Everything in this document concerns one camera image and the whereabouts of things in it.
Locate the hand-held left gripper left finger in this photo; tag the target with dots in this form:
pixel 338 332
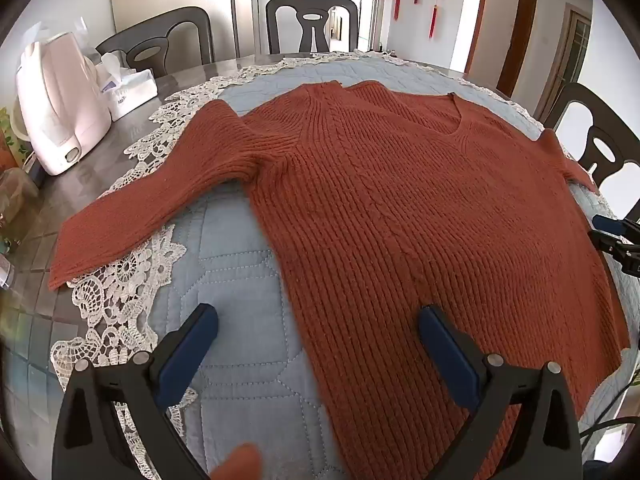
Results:
pixel 185 360

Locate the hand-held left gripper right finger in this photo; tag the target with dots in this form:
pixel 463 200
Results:
pixel 450 355

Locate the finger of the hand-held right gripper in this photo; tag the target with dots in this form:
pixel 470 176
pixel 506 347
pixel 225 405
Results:
pixel 610 222
pixel 617 252

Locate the rust knit sweater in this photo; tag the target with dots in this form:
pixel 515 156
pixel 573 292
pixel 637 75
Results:
pixel 380 200

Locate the blue quilted lace-edged mat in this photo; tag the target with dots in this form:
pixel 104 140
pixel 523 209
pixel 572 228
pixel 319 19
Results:
pixel 240 310

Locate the dark plastic chair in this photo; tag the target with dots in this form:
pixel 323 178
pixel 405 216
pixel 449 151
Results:
pixel 190 25
pixel 585 100
pixel 280 15

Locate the grey glass panel door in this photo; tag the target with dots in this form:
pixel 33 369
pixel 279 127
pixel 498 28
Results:
pixel 570 50

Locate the brown framed door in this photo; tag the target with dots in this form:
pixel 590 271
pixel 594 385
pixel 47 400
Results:
pixel 495 30

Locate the white tissue pack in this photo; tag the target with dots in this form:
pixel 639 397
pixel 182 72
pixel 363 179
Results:
pixel 130 92

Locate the pink electric kettle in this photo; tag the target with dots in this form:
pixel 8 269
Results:
pixel 60 110

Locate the colourful bag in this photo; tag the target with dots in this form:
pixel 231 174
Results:
pixel 10 140

